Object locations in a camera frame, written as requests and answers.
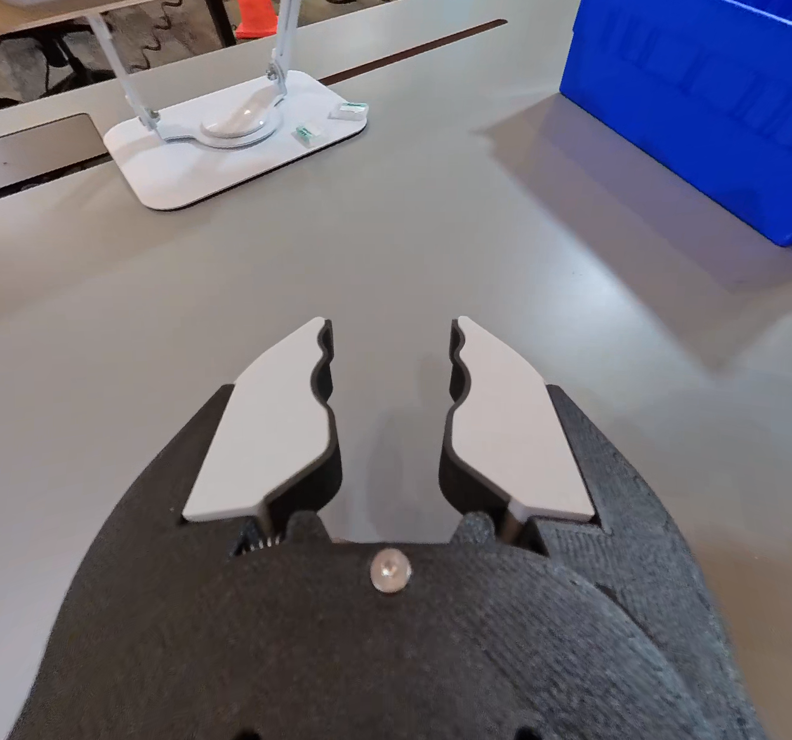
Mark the blue plastic bin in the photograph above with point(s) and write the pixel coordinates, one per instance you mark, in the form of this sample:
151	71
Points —
680	103

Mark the orange traffic cone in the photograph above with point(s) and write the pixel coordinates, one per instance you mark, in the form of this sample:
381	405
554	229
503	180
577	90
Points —
255	7

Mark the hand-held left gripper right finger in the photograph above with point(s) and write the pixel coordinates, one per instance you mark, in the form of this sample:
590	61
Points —
520	443

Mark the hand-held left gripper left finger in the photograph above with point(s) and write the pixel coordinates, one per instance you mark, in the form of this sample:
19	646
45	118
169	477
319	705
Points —
260	443

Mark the grey desk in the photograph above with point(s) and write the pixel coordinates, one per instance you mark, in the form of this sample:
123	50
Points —
402	227

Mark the white metal document stand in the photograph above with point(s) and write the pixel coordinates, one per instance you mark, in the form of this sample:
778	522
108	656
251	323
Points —
185	165

